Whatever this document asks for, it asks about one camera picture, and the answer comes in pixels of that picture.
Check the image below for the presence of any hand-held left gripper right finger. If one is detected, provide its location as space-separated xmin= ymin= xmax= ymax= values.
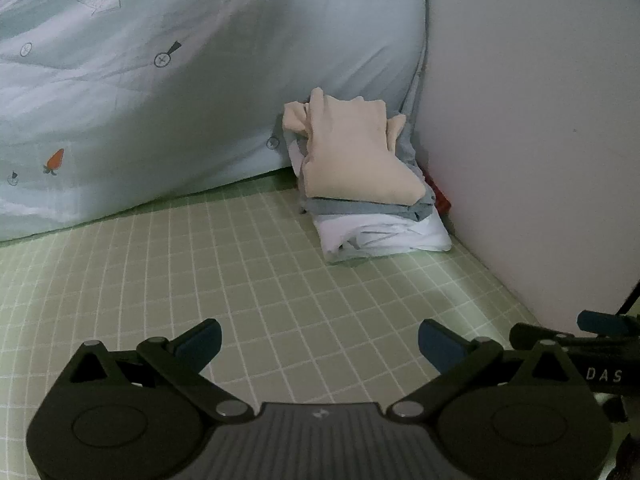
xmin=390 ymin=318 xmax=592 ymax=419

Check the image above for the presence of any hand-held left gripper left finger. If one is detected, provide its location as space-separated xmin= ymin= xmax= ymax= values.
xmin=64 ymin=317 xmax=257 ymax=419

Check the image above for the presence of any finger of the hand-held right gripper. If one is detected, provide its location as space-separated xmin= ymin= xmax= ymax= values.
xmin=509 ymin=323 xmax=577 ymax=352
xmin=576 ymin=310 xmax=640 ymax=337

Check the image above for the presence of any peach garment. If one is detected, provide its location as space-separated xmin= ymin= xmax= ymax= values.
xmin=282 ymin=87 xmax=426 ymax=206

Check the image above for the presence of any green checked bed sheet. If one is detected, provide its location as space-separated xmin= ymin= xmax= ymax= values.
xmin=0 ymin=165 xmax=640 ymax=480

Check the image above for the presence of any white folded garment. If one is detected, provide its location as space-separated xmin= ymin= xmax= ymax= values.
xmin=290 ymin=145 xmax=453 ymax=264

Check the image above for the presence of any red cloth item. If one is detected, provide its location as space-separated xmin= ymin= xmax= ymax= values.
xmin=425 ymin=175 xmax=452 ymax=212

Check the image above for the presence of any grey folded garment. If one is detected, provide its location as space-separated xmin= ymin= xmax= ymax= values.
xmin=287 ymin=110 xmax=437 ymax=222

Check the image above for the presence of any light blue carrot-print quilt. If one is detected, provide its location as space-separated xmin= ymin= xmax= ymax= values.
xmin=0 ymin=0 xmax=432 ymax=243

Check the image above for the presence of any black cable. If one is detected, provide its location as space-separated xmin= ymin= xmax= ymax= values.
xmin=617 ymin=286 xmax=640 ymax=313

